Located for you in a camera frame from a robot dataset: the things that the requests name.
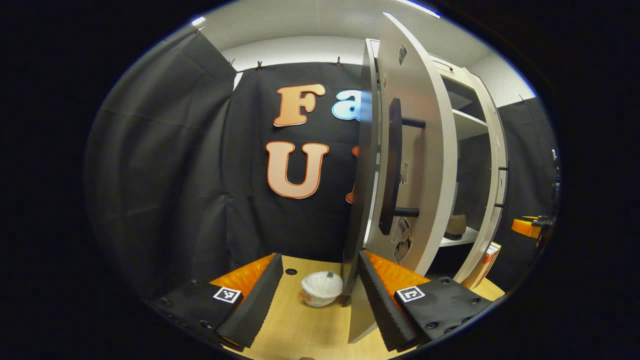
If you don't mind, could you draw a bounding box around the black backdrop cloth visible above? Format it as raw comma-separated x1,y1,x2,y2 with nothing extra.
84,30,561,301

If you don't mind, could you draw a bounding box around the brown fuzzy shoe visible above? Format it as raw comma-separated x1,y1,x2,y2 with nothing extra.
444,214,468,241

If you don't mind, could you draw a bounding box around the white cabinet drawer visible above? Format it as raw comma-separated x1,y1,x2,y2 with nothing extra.
429,52,476,83

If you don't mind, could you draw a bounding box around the white shoe cabinet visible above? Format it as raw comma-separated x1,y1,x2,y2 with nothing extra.
344,37,510,301

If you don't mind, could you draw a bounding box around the orange white box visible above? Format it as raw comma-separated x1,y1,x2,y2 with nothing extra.
461,242,502,290

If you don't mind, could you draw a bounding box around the white cabinet door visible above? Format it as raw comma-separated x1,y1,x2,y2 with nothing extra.
462,67,510,290
348,12,459,345

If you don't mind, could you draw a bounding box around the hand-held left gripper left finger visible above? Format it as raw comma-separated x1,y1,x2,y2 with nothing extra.
150,252,285,351

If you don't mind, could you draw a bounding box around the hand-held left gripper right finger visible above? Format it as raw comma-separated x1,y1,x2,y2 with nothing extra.
356,250,493,352

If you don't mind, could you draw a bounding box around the white lidded bowl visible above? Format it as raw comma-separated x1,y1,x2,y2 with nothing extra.
300,271,345,308

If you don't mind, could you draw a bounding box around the white cabinet shelf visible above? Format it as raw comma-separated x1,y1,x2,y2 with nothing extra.
452,109,489,141

